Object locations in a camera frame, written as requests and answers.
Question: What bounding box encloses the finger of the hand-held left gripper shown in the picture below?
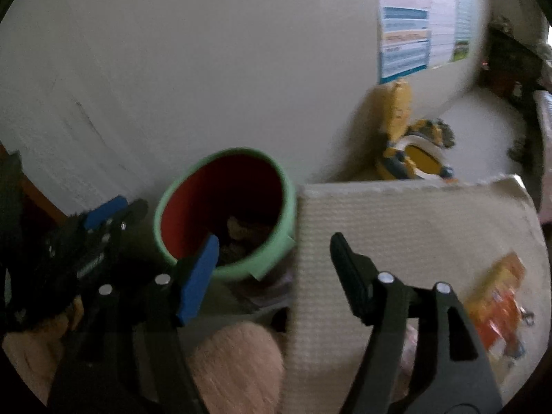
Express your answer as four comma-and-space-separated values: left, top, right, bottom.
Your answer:
108, 198, 150, 243
83, 195, 130, 230

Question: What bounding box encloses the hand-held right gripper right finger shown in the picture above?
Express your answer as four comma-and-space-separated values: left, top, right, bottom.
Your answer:
330, 232, 505, 414

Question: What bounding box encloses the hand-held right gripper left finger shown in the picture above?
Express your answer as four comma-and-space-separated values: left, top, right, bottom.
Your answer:
47, 234, 220, 414

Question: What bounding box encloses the green bin with red inside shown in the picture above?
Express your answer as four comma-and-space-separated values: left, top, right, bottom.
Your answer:
154, 148, 298, 282

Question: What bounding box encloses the beige striped tablecloth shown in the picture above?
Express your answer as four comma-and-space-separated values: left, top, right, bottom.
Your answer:
280, 175, 545, 414

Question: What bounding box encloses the yellow duck potty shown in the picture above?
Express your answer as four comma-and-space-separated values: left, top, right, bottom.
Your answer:
374, 78, 460, 182

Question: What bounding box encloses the yellow and orange carton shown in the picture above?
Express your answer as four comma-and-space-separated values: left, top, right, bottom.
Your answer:
467, 252, 528, 311

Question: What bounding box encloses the pair of grey shoes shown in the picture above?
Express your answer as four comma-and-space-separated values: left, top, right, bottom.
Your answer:
429, 117, 457, 149

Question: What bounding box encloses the blue wall poster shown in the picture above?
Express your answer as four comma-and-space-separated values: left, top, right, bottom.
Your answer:
378, 0, 433, 85

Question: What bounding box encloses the white wall poster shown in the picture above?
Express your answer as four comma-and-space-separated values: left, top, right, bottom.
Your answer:
429, 0, 459, 67

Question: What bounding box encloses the green wall poster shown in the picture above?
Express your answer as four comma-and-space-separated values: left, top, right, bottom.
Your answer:
451, 0, 477, 65

